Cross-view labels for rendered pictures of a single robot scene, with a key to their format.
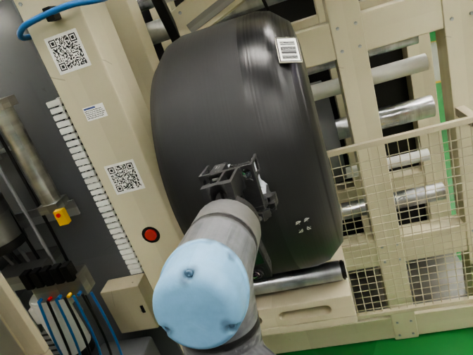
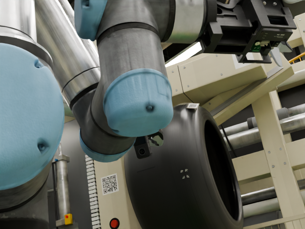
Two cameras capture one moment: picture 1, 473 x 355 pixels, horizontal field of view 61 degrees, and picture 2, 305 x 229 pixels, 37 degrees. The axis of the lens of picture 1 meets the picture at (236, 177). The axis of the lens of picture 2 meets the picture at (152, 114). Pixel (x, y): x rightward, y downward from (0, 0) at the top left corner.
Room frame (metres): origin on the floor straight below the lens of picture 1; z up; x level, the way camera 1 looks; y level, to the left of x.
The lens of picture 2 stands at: (-0.84, -0.19, 0.69)
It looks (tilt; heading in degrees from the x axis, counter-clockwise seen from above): 24 degrees up; 7
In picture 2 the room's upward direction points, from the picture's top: 10 degrees counter-clockwise
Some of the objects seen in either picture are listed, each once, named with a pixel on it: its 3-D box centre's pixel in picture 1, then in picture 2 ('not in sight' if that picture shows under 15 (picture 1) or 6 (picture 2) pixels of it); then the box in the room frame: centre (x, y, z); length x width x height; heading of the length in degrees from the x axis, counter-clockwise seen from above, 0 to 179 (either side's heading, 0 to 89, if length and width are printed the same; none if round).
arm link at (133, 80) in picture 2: not in sight; (131, 88); (-0.38, -0.12, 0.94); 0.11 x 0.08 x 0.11; 28
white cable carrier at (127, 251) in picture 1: (104, 189); (96, 197); (0.95, 0.32, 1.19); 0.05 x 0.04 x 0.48; 166
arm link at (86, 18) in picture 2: not in sight; (122, 12); (-0.39, -0.12, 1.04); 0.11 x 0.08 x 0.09; 118
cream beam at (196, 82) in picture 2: not in sight; (203, 83); (1.18, -0.22, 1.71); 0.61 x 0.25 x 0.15; 76
